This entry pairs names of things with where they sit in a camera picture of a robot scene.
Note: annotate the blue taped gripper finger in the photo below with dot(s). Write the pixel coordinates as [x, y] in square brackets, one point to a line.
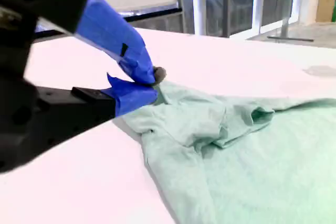
[110, 27]
[131, 98]

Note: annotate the black frame bar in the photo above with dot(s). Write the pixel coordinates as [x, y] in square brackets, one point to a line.
[152, 14]

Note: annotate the grey metal stand leg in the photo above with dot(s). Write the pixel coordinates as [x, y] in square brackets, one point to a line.
[286, 24]

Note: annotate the pale green T-shirt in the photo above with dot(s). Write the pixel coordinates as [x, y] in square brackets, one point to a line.
[236, 155]

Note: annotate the white round pillar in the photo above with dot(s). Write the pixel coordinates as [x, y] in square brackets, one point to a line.
[199, 3]

